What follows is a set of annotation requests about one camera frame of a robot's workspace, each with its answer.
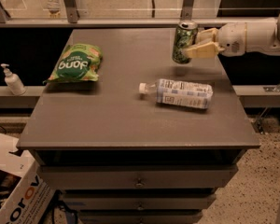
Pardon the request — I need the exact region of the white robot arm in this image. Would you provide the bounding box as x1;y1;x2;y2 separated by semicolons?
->
182;14;280;58

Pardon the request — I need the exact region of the blue label plastic bottle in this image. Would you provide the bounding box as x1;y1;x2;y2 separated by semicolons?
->
139;78;213;109

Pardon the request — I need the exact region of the grey drawer cabinet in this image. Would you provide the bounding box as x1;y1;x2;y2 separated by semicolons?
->
19;28;259;224

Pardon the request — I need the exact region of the green soda can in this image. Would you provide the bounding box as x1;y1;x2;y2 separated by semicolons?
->
172;20;198;64

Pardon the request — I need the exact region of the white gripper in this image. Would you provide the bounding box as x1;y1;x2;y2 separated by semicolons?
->
182;22;246;59

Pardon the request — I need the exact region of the grey metal railing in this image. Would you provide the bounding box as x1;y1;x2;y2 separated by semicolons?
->
0;0;280;29

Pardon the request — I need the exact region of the green chip bag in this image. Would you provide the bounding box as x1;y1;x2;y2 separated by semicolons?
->
45;43;103;83

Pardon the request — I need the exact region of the white cardboard box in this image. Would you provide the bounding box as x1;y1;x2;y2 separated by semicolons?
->
0;133;54;224

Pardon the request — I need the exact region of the white pump dispenser bottle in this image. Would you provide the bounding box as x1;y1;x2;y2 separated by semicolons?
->
1;63;26;96

